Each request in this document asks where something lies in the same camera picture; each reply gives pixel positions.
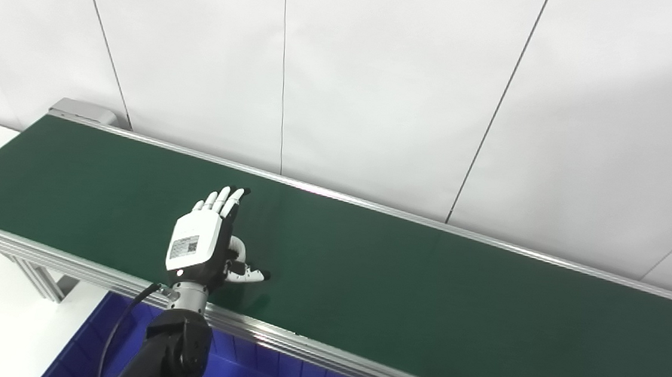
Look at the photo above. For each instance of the green conveyor belt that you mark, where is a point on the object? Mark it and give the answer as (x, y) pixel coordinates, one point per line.
(401, 277)
(300, 341)

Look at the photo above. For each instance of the blue bin with white parts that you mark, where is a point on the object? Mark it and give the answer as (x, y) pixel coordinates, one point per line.
(261, 374)

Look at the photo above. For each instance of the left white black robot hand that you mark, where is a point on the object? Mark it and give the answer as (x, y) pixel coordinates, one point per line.
(194, 243)

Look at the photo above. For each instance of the aluminium conveyor leg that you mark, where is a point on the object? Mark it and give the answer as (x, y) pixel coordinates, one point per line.
(41, 279)

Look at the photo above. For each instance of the grey conveyor end housing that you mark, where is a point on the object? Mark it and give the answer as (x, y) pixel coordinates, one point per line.
(81, 110)

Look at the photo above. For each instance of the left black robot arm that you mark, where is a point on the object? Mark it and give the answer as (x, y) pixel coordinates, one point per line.
(174, 343)

